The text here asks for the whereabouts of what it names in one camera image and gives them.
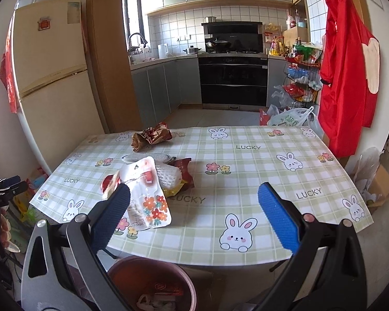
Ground clear crumpled plastic bag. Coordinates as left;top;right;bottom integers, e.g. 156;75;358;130
272;84;294;109

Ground group of condiment bottles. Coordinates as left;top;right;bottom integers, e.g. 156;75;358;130
268;36;286;56

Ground red snack packet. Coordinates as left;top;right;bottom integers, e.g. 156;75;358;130
167;158;195;198

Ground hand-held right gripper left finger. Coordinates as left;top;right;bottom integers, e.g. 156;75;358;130
20;183;140;311

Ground red apron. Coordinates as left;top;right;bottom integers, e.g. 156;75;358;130
318;0;380;158

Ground black built-in oven stove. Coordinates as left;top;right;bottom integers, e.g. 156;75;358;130
198;52;269;111

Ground narrow grey base cabinet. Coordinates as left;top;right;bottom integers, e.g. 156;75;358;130
267;56;287;107

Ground black range hood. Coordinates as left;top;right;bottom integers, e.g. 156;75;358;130
201;21;265;52

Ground white green print plastic bag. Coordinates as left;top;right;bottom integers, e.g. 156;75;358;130
267;105;325;140

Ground beige refrigerator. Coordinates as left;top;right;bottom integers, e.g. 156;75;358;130
11;0;117;175

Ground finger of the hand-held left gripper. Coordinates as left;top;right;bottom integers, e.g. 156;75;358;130
0;175;29;201

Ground chrome kitchen faucet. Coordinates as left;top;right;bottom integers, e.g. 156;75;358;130
127;33;149;54

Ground clear plastic tray wrap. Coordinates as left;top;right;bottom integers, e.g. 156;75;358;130
154;165;184;190

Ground black wok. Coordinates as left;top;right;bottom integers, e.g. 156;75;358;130
205;39;231;50

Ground small red and white wrapper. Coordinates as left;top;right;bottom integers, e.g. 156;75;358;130
100;172;122;200

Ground brown foil wrapper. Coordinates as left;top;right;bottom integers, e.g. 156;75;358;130
131;122;173;152

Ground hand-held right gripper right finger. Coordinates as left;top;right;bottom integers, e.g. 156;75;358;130
254;182;367;311

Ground large clear plastic bag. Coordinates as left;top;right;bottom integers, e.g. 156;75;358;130
352;146;381;201

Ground pale paper sticker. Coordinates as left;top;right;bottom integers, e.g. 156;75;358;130
66;2;82;25

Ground grey lower kitchen cabinets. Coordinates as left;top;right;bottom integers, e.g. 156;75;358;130
130;55;202;130

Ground black wire storage rack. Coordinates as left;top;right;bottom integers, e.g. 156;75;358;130
282;47;323;111

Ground red hanging cloth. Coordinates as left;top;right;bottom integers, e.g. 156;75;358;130
0;23;20;114

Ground kitchen window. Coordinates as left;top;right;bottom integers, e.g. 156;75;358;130
122;0;146;52

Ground red round trash bin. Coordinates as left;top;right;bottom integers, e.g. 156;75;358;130
108;255;197;311

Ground brown cardboard box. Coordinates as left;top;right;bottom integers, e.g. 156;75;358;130
365;165;389;206

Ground white floral print packet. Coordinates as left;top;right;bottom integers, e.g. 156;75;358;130
118;156;172;231

